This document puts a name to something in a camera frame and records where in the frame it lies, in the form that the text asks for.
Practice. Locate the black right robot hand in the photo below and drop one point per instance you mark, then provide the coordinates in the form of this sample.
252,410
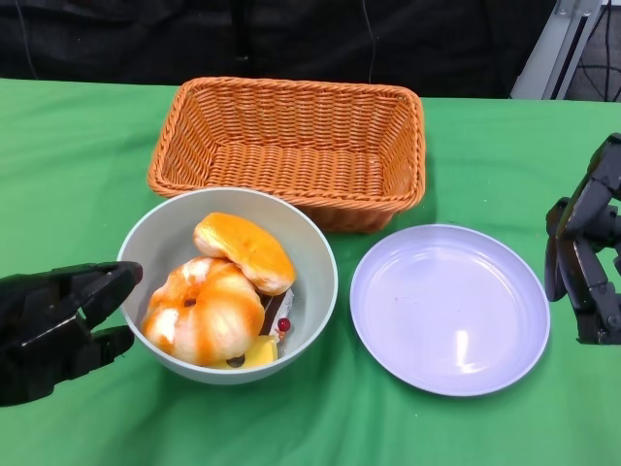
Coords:
587,272

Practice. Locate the orange white striped bread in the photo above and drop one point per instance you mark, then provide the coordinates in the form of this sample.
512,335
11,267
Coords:
213,320

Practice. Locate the grey metal stand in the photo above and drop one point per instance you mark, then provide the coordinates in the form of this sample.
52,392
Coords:
553,63

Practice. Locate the black backdrop curtain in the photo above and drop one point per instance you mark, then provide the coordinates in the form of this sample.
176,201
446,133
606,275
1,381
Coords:
145,39

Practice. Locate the chocolate layered cake slice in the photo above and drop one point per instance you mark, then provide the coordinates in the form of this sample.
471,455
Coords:
276,308

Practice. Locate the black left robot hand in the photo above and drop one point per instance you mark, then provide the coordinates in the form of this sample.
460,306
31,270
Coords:
39,340

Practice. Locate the yellow cake slice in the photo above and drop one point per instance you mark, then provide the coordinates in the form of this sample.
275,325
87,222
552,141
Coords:
262,352

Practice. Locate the pale grey bowl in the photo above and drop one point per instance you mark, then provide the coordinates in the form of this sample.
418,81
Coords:
160,233

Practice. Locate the lilac round plate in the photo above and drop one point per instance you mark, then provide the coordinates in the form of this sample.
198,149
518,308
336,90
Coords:
451,310

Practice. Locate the orange wicker basket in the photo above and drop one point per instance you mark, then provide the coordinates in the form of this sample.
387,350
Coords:
301,165

